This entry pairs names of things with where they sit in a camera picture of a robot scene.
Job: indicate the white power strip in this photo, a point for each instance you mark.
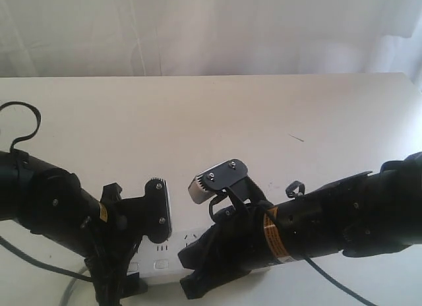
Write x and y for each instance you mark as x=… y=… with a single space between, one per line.
x=158 y=264

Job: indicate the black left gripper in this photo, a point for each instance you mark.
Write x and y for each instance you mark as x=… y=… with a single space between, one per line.
x=116 y=238

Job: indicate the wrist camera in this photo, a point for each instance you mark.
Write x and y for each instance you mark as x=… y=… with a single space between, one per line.
x=216 y=179
x=157 y=212

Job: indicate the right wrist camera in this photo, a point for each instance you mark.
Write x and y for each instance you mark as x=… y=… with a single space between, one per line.
x=216 y=179

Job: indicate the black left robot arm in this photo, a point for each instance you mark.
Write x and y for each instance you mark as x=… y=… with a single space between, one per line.
x=51 y=202

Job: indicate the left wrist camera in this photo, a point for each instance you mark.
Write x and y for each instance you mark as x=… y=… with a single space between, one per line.
x=157 y=212

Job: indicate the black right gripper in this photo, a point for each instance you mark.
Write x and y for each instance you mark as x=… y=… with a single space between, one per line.
x=229 y=250

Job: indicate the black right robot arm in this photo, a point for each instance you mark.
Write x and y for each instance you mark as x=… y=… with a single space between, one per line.
x=364 y=215

